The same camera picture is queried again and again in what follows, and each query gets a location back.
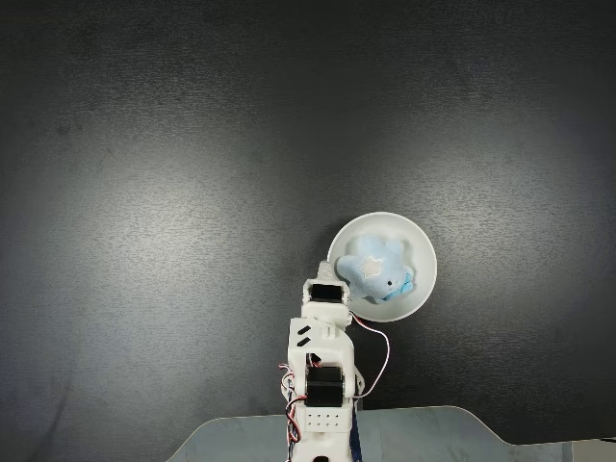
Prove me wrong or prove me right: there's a white ceramic bowl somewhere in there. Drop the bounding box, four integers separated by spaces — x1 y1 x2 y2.
326 211 438 322

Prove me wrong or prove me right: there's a red white servo cable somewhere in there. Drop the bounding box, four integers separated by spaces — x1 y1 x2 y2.
349 315 391 398

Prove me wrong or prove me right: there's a blue table clamp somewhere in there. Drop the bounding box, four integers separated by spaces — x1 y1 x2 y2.
348 398 366 462

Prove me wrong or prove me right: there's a gray cloth backdrop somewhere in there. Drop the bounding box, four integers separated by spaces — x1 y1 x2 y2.
170 403 616 462

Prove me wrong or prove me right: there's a skyblue plush doll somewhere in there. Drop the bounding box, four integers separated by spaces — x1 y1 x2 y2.
335 234 416 305

